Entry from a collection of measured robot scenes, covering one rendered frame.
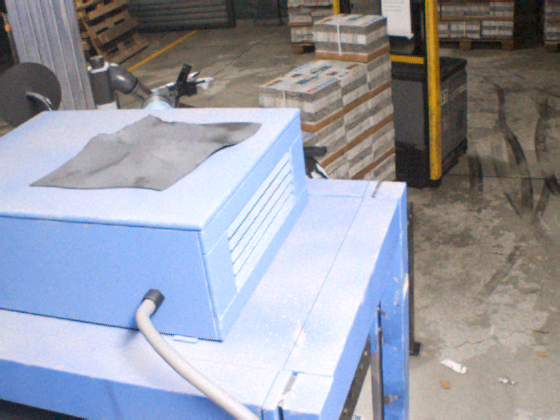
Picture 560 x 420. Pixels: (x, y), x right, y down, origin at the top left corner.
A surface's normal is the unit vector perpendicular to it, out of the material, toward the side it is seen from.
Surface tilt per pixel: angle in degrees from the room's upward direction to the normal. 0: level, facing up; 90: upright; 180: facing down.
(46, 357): 0
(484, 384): 0
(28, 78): 90
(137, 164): 45
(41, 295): 90
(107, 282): 90
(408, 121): 90
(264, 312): 0
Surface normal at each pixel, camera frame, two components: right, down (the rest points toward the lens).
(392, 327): -0.30, 0.47
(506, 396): -0.11, -0.88
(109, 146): -0.29, -0.18
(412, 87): -0.59, 0.43
